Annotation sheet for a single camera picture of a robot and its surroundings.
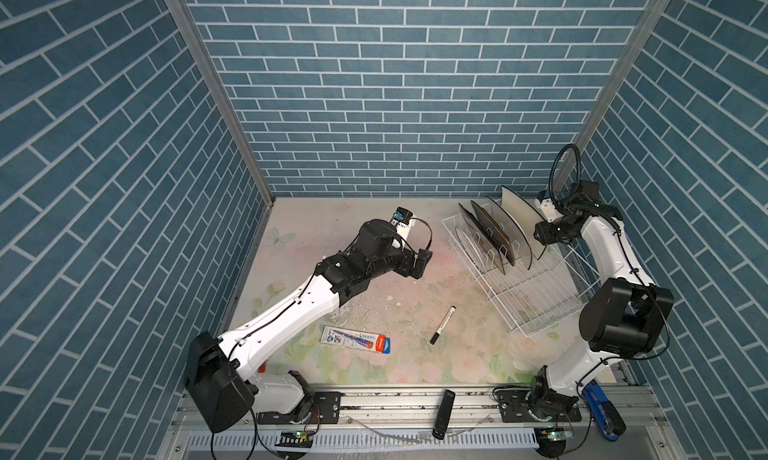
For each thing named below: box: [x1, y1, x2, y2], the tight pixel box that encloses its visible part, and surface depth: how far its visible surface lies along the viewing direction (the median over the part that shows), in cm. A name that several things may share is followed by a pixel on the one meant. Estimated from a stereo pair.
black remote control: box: [432, 389, 456, 440], surface depth 72 cm
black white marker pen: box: [430, 305, 457, 345], surface depth 88 cm
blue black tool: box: [583, 379, 627, 442], surface depth 72 cm
